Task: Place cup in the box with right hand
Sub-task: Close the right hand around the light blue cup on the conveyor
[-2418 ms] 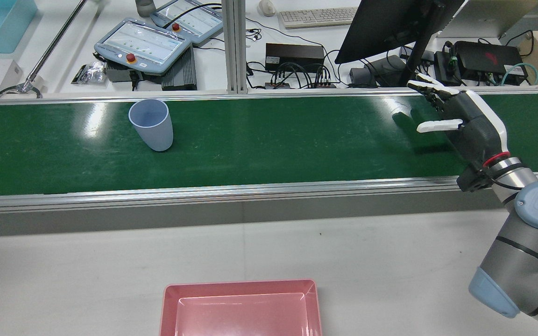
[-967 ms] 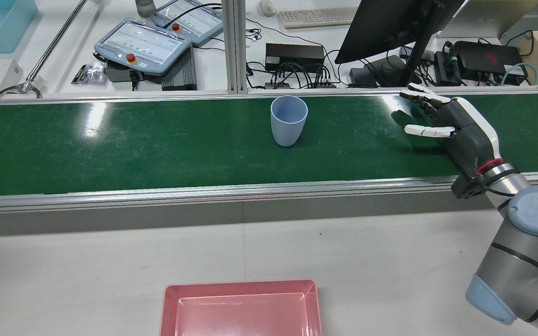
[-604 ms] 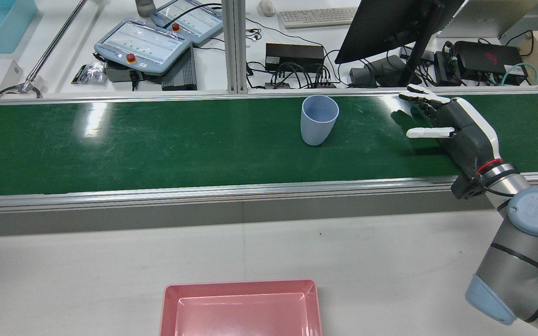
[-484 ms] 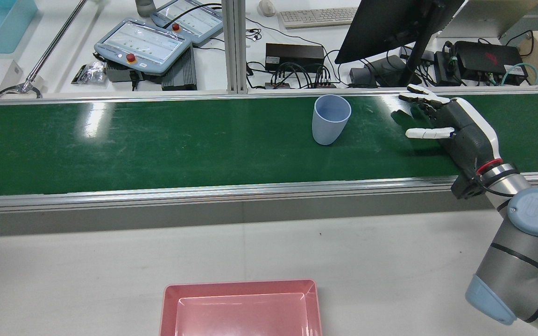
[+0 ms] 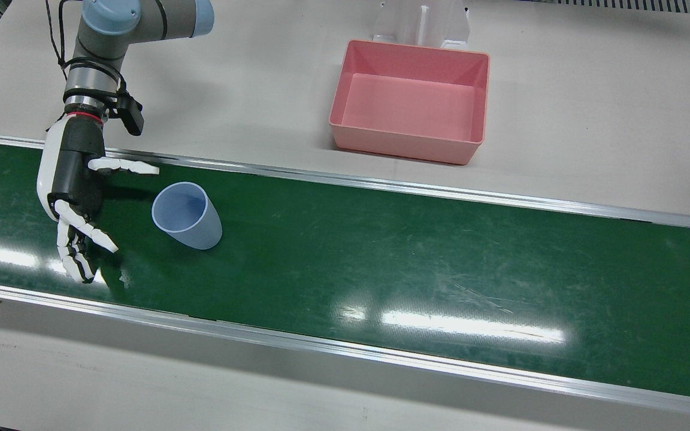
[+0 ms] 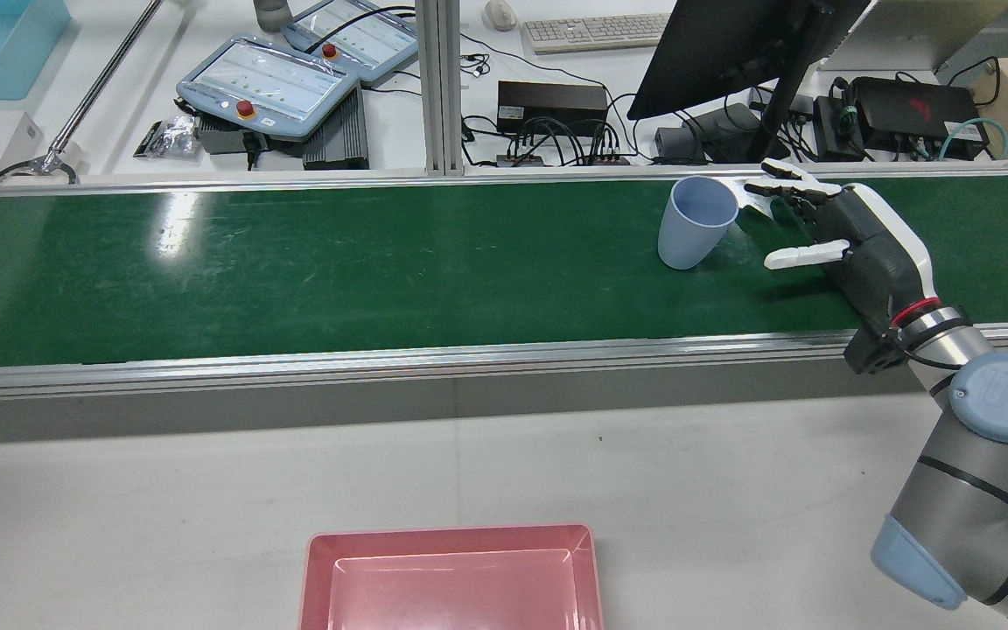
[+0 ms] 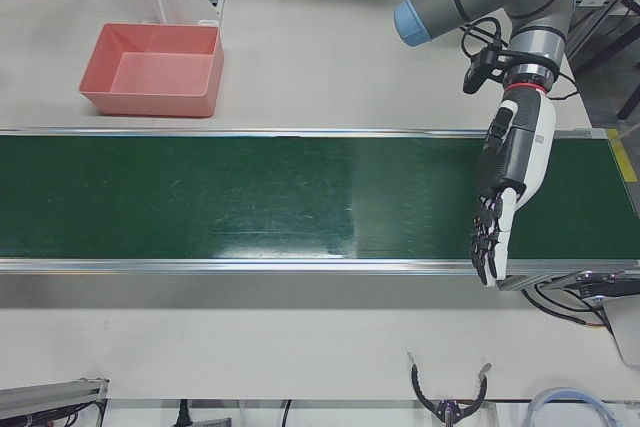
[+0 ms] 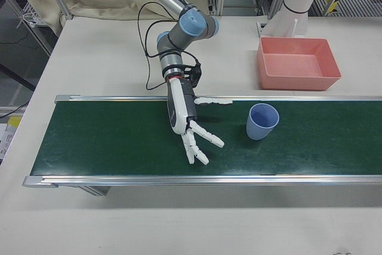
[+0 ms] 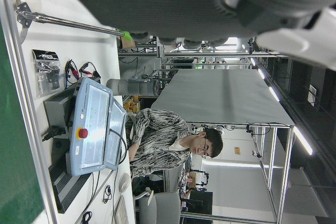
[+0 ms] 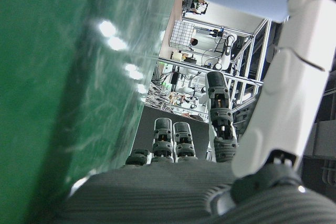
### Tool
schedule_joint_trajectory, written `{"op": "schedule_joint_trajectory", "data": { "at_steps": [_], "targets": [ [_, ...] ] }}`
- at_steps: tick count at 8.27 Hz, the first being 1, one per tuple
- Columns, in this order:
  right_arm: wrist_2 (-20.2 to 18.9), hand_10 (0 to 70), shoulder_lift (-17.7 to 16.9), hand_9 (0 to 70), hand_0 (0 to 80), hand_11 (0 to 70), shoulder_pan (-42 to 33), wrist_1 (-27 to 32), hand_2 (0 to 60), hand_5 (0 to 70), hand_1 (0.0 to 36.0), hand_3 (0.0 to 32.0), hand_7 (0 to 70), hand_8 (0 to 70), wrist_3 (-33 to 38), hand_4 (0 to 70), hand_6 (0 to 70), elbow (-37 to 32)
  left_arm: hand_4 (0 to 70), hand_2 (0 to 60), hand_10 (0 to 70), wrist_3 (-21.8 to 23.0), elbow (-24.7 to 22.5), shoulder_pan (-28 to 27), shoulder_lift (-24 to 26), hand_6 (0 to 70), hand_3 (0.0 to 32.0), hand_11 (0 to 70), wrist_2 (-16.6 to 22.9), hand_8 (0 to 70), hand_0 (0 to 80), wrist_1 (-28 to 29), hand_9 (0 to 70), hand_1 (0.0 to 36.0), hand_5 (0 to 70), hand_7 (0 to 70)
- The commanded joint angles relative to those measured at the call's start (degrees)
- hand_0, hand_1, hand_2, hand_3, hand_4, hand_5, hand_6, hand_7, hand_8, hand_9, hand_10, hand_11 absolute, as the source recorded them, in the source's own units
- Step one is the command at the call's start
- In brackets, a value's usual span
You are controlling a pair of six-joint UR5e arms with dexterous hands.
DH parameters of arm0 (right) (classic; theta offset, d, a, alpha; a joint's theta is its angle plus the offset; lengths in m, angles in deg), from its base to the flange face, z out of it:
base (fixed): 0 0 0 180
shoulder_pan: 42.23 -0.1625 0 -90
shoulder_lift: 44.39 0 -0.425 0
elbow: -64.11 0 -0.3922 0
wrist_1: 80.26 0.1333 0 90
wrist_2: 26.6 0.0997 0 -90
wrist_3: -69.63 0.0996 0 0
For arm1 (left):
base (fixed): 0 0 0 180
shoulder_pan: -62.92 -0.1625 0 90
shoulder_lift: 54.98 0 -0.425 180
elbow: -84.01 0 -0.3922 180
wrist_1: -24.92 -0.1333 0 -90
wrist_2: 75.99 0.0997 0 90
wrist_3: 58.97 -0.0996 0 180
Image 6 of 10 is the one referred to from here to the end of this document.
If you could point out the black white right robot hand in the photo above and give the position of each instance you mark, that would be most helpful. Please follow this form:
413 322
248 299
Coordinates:
871 254

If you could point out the light blue plastic cup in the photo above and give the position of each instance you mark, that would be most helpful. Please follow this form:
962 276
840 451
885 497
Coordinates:
692 227

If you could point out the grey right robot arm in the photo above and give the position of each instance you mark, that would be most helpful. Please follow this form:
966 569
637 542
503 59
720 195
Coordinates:
968 472

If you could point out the black electronics box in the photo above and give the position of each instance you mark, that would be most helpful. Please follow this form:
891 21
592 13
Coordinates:
915 114

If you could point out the pink plastic box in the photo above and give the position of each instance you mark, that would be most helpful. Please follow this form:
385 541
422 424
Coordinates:
451 586

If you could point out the black finned controller box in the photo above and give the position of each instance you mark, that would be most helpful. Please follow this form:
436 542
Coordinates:
342 136

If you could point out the grey cylinder cup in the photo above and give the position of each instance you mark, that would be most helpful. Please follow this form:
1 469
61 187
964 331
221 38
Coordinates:
272 13

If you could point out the black power adapter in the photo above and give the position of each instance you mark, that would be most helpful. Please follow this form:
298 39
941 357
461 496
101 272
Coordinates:
705 131

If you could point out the silver laptop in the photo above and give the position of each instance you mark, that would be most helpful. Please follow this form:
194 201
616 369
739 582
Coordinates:
898 31

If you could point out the black computer monitor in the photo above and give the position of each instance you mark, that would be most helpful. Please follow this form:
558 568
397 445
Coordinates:
723 52

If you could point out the white keyboard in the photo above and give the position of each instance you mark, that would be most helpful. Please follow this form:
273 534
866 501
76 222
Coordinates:
596 32

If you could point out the white computer mouse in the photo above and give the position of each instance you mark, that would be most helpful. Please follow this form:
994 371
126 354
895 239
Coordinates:
500 13

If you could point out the green conveyor belt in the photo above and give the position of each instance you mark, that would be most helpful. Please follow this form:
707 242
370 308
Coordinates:
381 271

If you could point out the small blue teach pendant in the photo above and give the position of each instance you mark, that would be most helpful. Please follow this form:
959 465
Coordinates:
355 35

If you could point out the large blue teach pendant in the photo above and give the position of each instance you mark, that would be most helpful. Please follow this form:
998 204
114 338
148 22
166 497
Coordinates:
268 83

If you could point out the clear plastic parts bag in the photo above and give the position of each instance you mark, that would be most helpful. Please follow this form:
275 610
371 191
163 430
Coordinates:
167 136

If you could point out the metal rod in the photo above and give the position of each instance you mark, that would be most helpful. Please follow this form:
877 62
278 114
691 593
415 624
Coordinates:
101 79

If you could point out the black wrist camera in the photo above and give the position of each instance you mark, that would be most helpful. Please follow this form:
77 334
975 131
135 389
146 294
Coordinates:
873 350

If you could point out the black network switch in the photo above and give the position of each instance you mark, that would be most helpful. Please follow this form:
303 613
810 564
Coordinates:
552 105

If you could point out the aluminium vertical post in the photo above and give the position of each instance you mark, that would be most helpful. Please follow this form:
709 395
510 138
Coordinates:
439 87

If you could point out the aluminium conveyor frame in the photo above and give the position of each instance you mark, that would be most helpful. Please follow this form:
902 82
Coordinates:
381 367

